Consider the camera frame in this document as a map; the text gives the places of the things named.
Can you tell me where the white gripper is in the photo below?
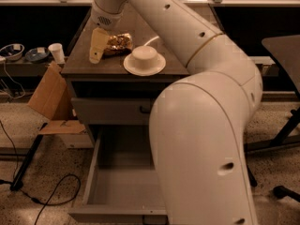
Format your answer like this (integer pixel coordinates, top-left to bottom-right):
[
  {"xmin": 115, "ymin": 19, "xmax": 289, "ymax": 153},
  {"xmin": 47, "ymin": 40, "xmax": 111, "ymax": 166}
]
[{"xmin": 89, "ymin": 0, "xmax": 122, "ymax": 64}]

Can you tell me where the crinkled orange snack bag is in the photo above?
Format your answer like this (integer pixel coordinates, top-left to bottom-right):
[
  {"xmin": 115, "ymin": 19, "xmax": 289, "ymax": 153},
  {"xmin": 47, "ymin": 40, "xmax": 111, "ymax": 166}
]
[{"xmin": 104, "ymin": 33, "xmax": 133, "ymax": 56}]

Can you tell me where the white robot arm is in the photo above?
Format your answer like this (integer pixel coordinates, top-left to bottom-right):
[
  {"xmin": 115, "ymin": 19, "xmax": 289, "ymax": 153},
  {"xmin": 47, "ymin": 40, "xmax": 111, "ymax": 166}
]
[{"xmin": 92, "ymin": 0, "xmax": 263, "ymax": 225}]

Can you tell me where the grey drawer cabinet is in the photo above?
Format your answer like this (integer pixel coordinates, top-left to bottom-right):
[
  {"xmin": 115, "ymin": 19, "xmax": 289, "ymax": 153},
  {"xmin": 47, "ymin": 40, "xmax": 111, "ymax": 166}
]
[{"xmin": 61, "ymin": 3, "xmax": 244, "ymax": 148}]

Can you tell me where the grey middle drawer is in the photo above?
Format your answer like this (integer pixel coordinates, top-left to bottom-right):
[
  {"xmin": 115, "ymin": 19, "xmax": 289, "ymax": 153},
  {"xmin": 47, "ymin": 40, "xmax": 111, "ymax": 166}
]
[{"xmin": 71, "ymin": 97, "xmax": 151, "ymax": 125}]

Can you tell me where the open grey bottom drawer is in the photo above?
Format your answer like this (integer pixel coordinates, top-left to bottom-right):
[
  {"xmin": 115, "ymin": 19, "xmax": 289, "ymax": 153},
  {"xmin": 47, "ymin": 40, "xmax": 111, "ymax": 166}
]
[{"xmin": 69, "ymin": 126, "xmax": 168, "ymax": 225}]

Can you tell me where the white paper cup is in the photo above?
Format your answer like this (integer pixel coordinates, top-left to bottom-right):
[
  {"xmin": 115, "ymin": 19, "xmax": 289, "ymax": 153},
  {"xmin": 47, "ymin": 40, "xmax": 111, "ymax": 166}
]
[{"xmin": 48, "ymin": 43, "xmax": 65, "ymax": 64}]

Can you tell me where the upturned white bowl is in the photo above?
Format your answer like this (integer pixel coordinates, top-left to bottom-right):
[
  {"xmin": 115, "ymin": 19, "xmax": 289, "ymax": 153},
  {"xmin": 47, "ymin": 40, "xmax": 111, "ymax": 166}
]
[{"xmin": 124, "ymin": 46, "xmax": 166, "ymax": 76}]

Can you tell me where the blue bowl right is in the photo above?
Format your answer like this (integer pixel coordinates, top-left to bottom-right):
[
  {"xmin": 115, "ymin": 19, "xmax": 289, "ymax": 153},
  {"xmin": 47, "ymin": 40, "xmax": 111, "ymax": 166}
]
[{"xmin": 25, "ymin": 47, "xmax": 50, "ymax": 64}]

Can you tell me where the brown cardboard box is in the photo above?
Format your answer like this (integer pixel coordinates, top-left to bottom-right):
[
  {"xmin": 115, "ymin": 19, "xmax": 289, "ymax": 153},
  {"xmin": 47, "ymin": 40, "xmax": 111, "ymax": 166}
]
[{"xmin": 28, "ymin": 62, "xmax": 85, "ymax": 135}]

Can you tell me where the black stand leg left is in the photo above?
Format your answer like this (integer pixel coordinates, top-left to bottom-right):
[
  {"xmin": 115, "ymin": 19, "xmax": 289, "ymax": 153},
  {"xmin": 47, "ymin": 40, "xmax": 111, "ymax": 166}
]
[{"xmin": 9, "ymin": 134, "xmax": 43, "ymax": 191}]

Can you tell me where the black stand leg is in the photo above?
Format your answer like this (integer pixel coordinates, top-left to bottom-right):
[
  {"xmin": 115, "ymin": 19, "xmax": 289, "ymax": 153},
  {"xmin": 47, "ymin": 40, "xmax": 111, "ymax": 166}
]
[
  {"xmin": 9, "ymin": 134, "xmax": 43, "ymax": 191},
  {"xmin": 247, "ymin": 165, "xmax": 258, "ymax": 188}
]

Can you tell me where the black stand leg right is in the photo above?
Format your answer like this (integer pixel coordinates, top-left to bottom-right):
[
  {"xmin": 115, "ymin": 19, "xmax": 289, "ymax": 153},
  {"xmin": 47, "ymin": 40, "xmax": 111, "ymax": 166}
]
[{"xmin": 247, "ymin": 165, "xmax": 258, "ymax": 188}]

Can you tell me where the black chair base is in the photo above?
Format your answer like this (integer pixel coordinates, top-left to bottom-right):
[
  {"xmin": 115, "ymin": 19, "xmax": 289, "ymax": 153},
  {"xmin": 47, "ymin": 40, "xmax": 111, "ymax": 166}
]
[{"xmin": 273, "ymin": 186, "xmax": 300, "ymax": 203}]

